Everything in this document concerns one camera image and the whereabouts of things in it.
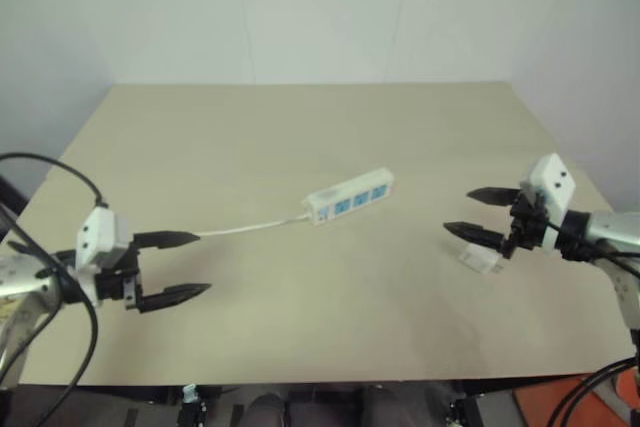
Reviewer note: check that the small pale blue clip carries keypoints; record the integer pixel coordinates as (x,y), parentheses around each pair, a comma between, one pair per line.
(189,393)

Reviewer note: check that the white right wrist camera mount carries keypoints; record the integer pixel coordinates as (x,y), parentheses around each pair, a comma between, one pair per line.
(552,179)

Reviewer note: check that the orange object under table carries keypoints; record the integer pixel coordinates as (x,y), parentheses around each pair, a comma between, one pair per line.
(530,407)

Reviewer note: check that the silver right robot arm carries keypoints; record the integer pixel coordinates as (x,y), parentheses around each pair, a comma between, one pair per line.
(607,232)

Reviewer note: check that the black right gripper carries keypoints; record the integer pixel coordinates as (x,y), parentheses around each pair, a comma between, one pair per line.
(525,227)

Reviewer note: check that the dark rounded shape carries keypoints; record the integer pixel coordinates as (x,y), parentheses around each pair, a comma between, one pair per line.
(265,412)

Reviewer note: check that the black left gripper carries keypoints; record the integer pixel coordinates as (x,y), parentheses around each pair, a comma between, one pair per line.
(116,287)

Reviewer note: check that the black table frame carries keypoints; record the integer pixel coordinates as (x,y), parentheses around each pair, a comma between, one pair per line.
(125,391)

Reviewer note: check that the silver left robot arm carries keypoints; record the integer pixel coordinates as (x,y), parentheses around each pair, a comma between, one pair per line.
(25,287)

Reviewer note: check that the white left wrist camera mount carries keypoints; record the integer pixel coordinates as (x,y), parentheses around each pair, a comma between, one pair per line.
(97,234)

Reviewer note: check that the white power strip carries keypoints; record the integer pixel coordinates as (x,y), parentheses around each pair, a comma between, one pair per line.
(350,199)

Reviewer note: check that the white plug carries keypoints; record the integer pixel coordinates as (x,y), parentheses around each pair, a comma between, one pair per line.
(480,261)

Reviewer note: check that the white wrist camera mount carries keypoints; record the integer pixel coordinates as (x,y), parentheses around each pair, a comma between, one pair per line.
(97,234)
(552,179)

